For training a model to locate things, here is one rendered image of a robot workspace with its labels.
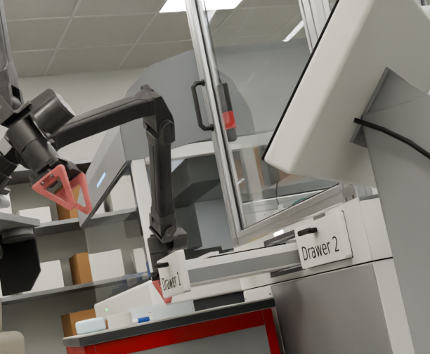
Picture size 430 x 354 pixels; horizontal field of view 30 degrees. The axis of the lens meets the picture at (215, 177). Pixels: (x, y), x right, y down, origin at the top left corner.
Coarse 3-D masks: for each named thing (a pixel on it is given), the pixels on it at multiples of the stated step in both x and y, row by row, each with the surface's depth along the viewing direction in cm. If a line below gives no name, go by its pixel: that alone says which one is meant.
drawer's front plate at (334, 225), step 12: (336, 216) 191; (300, 228) 213; (324, 228) 199; (336, 228) 192; (300, 240) 215; (312, 240) 207; (324, 240) 200; (348, 240) 190; (300, 252) 216; (336, 252) 194; (348, 252) 189; (312, 264) 209
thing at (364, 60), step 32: (352, 0) 111; (384, 0) 113; (352, 32) 110; (384, 32) 119; (416, 32) 132; (320, 64) 112; (352, 64) 114; (384, 64) 126; (416, 64) 140; (320, 96) 112; (352, 96) 120; (384, 96) 127; (416, 96) 125; (288, 128) 114; (320, 128) 115; (352, 128) 127; (288, 160) 113; (320, 160) 121; (352, 160) 135
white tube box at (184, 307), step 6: (192, 300) 250; (162, 306) 245; (168, 306) 245; (174, 306) 245; (180, 306) 245; (186, 306) 245; (192, 306) 245; (156, 312) 245; (162, 312) 245; (168, 312) 245; (174, 312) 245; (180, 312) 245; (186, 312) 244; (192, 312) 244; (156, 318) 245; (162, 318) 245
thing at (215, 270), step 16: (224, 256) 216; (240, 256) 217; (256, 256) 218; (272, 256) 219; (288, 256) 220; (192, 272) 213; (208, 272) 214; (224, 272) 215; (240, 272) 216; (256, 272) 218
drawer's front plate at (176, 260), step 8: (168, 256) 223; (176, 256) 213; (184, 256) 212; (176, 264) 214; (184, 264) 211; (160, 272) 236; (168, 272) 226; (176, 272) 216; (184, 272) 211; (160, 280) 238; (168, 280) 227; (176, 280) 217; (184, 280) 210; (176, 288) 218; (184, 288) 210; (168, 296) 231
